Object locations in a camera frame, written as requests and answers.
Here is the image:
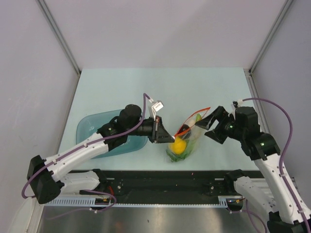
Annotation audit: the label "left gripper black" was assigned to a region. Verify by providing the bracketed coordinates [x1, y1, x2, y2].
[126, 116, 174, 144]

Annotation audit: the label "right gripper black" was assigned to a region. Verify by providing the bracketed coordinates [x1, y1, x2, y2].
[195, 105, 245, 144]

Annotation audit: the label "fake yellow lemon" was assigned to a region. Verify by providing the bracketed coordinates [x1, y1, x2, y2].
[169, 137, 187, 155]

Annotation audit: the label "clear zip top bag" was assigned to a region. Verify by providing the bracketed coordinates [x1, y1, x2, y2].
[165, 106, 211, 163]

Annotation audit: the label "fake dark plum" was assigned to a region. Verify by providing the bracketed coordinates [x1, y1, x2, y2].
[179, 124, 191, 140]

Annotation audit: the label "fake green lettuce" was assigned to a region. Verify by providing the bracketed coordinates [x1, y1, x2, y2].
[166, 114, 202, 162]

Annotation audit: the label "fake white cauliflower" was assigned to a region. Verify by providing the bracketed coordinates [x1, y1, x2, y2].
[188, 114, 197, 127]

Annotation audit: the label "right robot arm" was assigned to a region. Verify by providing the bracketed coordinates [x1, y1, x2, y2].
[195, 106, 311, 233]

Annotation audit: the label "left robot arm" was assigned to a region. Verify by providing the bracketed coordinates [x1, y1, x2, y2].
[26, 104, 175, 204]

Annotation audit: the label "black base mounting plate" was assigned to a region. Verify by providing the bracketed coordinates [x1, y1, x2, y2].
[92, 169, 264, 196]

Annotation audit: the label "teal plastic container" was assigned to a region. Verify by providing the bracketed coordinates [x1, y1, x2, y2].
[75, 109, 148, 159]

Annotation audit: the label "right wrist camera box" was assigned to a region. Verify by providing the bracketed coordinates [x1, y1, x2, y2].
[231, 100, 243, 110]

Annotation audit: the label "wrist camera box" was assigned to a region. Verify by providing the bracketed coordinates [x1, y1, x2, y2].
[149, 100, 164, 120]
[231, 100, 243, 110]

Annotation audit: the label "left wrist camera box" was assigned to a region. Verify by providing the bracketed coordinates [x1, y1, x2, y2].
[149, 100, 164, 120]

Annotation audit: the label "white slotted cable duct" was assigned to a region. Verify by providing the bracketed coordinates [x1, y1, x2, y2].
[45, 196, 243, 209]

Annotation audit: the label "right aluminium frame post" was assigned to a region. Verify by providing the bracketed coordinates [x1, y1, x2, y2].
[248, 0, 295, 74]

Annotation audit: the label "aluminium frame post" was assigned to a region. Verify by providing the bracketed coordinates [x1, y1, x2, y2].
[36, 0, 82, 77]
[248, 0, 295, 74]

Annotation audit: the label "left aluminium frame post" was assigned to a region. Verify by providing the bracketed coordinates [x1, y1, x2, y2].
[36, 0, 82, 77]

